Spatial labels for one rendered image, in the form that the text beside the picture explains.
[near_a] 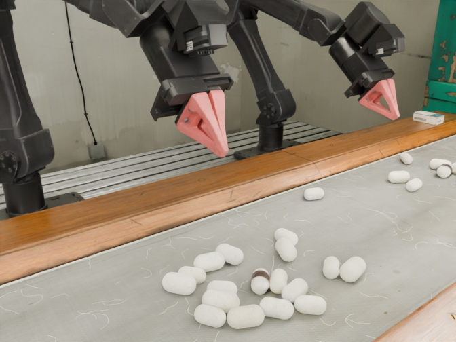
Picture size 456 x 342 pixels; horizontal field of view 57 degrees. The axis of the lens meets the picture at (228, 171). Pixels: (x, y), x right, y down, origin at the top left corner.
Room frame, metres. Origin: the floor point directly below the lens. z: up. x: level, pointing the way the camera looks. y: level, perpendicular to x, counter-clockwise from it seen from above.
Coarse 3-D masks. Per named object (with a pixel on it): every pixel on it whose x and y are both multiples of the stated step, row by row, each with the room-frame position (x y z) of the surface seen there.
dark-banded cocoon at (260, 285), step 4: (260, 268) 0.39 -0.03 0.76; (260, 276) 0.37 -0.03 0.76; (252, 280) 0.37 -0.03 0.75; (256, 280) 0.37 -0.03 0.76; (260, 280) 0.36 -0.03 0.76; (264, 280) 0.37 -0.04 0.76; (252, 284) 0.36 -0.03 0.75; (256, 284) 0.36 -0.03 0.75; (260, 284) 0.36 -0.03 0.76; (264, 284) 0.36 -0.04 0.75; (268, 284) 0.37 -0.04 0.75; (252, 288) 0.36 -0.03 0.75; (256, 288) 0.36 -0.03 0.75; (260, 288) 0.36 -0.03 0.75; (264, 288) 0.36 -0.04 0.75; (256, 292) 0.36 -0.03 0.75; (260, 292) 0.36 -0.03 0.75; (264, 292) 0.36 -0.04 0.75
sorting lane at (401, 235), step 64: (384, 192) 0.63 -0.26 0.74; (448, 192) 0.63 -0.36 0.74; (128, 256) 0.44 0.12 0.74; (192, 256) 0.44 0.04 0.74; (256, 256) 0.44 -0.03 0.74; (320, 256) 0.44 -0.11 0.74; (384, 256) 0.44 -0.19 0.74; (448, 256) 0.44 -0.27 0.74; (0, 320) 0.33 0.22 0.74; (64, 320) 0.33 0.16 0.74; (128, 320) 0.33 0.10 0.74; (192, 320) 0.33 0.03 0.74; (320, 320) 0.33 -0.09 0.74; (384, 320) 0.33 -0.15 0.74
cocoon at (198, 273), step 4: (180, 268) 0.39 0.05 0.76; (184, 268) 0.39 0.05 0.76; (188, 268) 0.39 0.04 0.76; (192, 268) 0.39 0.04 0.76; (196, 268) 0.39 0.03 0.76; (200, 268) 0.39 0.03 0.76; (180, 272) 0.38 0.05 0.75; (184, 272) 0.38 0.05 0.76; (188, 272) 0.38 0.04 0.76; (192, 272) 0.38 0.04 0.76; (196, 272) 0.38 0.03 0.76; (200, 272) 0.38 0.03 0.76; (204, 272) 0.39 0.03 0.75; (196, 276) 0.38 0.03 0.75; (200, 276) 0.38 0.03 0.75; (204, 276) 0.38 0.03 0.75; (196, 280) 0.38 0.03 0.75; (200, 280) 0.38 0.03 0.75
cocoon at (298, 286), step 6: (294, 282) 0.36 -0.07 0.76; (300, 282) 0.36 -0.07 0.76; (306, 282) 0.37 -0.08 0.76; (288, 288) 0.35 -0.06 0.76; (294, 288) 0.35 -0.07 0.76; (300, 288) 0.35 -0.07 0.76; (306, 288) 0.36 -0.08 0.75; (282, 294) 0.35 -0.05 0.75; (288, 294) 0.35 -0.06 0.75; (294, 294) 0.35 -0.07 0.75; (300, 294) 0.35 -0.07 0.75; (288, 300) 0.35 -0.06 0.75
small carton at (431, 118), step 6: (414, 114) 1.01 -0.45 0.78; (420, 114) 1.00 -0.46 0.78; (426, 114) 0.99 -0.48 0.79; (432, 114) 0.99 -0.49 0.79; (438, 114) 0.99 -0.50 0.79; (414, 120) 1.01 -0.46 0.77; (420, 120) 1.00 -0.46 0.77; (426, 120) 0.98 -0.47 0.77; (432, 120) 0.97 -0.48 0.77; (438, 120) 0.97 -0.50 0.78
